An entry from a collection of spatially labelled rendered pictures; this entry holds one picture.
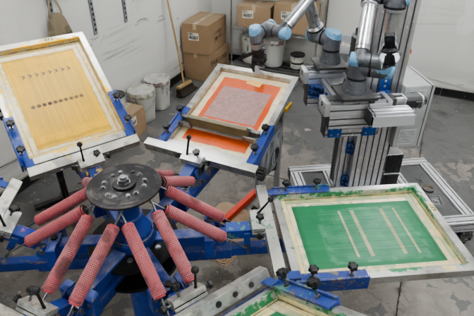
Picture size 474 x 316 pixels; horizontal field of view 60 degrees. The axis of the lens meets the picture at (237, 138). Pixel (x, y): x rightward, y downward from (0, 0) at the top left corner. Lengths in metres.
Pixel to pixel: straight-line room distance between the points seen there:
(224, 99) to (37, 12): 1.94
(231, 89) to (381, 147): 1.16
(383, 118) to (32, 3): 2.88
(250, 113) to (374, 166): 1.11
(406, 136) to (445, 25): 2.82
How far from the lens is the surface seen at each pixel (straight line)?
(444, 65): 5.87
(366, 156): 3.12
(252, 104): 2.60
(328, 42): 2.98
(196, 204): 1.84
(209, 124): 2.39
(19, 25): 3.86
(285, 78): 2.73
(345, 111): 2.63
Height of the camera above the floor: 2.34
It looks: 32 degrees down
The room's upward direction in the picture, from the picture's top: straight up
